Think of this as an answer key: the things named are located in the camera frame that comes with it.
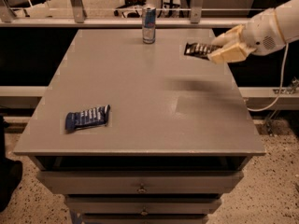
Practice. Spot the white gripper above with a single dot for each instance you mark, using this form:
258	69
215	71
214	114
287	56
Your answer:
261	34

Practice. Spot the black rxbar chocolate wrapper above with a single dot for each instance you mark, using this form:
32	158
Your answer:
199	50

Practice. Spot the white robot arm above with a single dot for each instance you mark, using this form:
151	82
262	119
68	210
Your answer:
288	20

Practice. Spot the blue rxbar blueberry wrapper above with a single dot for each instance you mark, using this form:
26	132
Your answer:
97	116

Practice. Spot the blue silver energy drink can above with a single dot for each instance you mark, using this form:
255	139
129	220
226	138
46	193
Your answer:
148	23

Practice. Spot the grey drawer cabinet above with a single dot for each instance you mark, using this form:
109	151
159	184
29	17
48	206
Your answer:
168	112

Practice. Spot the bottom grey drawer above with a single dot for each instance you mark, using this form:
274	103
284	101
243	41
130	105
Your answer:
149	219

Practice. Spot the grey drawer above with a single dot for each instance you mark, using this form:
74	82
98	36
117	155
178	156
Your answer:
149	219
99	182
148	205

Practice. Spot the middle grey drawer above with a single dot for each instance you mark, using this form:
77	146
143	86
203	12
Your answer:
148	205

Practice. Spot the top grey drawer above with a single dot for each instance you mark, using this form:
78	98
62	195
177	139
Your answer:
99	182

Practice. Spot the metal railing beam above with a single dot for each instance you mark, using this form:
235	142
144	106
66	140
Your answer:
204	23

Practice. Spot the dark bag at left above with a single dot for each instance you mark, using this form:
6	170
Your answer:
10	171

